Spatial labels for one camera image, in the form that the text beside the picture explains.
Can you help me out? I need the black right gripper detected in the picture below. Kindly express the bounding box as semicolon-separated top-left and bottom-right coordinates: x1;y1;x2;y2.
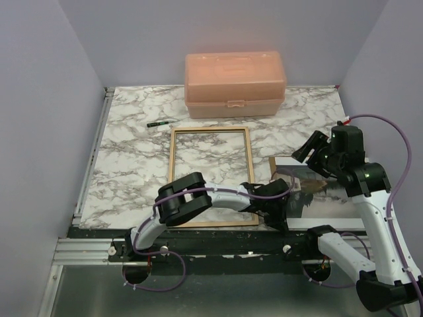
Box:
293;129;343;178

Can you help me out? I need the glossy photo print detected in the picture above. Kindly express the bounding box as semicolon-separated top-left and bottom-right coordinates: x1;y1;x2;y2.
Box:
269;157;364;231

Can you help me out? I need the rectangular picture frame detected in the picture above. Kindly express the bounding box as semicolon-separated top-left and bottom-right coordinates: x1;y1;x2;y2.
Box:
165;125;260;229

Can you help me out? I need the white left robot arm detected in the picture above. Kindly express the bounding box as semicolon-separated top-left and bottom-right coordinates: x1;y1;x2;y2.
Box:
124;172;291;261

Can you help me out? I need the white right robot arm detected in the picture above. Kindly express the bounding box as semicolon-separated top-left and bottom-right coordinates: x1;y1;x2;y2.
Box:
292;125;422;312

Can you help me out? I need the orange translucent plastic toolbox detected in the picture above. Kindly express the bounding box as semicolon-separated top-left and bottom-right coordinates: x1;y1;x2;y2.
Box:
184;51;287;119

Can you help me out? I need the small green black screwdriver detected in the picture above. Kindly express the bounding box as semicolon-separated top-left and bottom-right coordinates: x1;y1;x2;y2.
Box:
146;121;176;128

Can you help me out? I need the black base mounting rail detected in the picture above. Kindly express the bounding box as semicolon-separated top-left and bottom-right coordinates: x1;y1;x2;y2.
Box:
57;229;324;281

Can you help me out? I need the aluminium extrusion frame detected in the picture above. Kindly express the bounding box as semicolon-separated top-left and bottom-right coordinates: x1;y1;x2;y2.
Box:
36;85;391;316

